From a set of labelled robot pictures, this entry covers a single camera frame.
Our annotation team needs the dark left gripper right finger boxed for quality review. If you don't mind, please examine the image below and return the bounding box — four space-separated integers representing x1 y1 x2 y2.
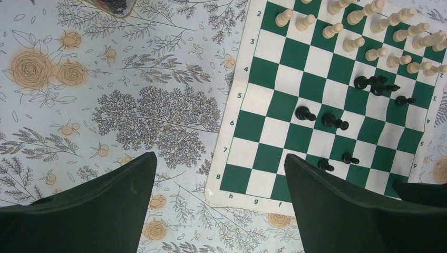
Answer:
284 154 446 252

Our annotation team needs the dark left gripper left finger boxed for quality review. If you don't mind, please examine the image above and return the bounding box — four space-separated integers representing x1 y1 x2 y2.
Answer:
1 152 157 252

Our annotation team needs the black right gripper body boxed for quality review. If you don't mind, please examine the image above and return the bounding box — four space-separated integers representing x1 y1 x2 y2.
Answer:
393 181 446 208

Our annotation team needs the black chess pawn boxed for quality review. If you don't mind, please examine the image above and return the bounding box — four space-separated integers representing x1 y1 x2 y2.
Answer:
322 113 349 131
295 106 316 121
342 153 359 164
395 95 416 106
317 159 334 172

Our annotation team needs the green white chess board mat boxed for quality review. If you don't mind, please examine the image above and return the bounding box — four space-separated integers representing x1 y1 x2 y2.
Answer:
205 1 446 216

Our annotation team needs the black chess piece tall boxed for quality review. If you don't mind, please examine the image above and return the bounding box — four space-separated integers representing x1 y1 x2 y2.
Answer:
354 75 388 90

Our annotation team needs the floral tablecloth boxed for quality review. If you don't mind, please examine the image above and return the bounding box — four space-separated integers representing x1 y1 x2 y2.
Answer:
1 1 446 252

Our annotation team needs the gold tin lid left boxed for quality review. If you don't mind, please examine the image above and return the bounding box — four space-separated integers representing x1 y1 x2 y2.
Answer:
85 0 137 18

